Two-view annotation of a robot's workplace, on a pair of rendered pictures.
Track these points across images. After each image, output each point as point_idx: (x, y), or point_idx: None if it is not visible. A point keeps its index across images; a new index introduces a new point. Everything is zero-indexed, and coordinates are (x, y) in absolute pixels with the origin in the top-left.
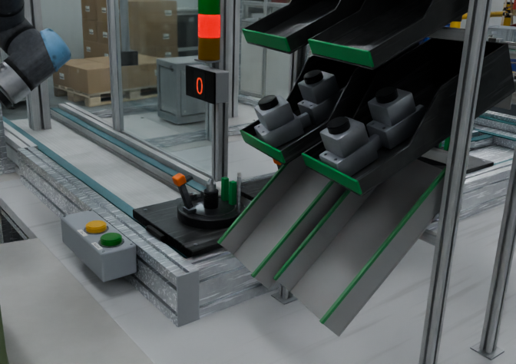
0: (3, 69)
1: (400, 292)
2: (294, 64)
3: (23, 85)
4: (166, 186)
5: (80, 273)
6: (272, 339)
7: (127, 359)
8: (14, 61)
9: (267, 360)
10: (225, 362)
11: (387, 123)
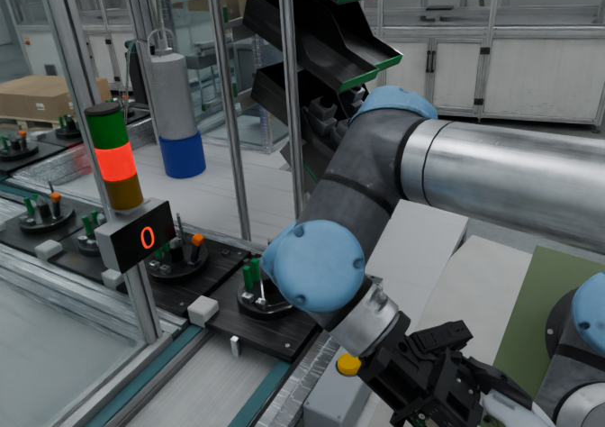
0: (382, 291)
1: (264, 239)
2: (298, 107)
3: (363, 296)
4: (126, 426)
5: (357, 423)
6: None
7: (434, 321)
8: (365, 275)
9: (379, 267)
10: (395, 280)
11: (360, 99)
